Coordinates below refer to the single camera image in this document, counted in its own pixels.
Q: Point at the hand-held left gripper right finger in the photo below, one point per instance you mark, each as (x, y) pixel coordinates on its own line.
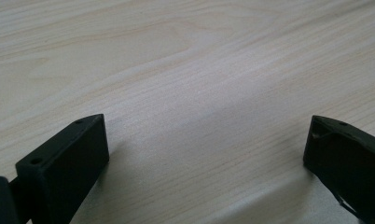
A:
(347, 158)

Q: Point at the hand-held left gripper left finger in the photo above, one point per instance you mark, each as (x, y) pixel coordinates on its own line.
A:
(66, 168)

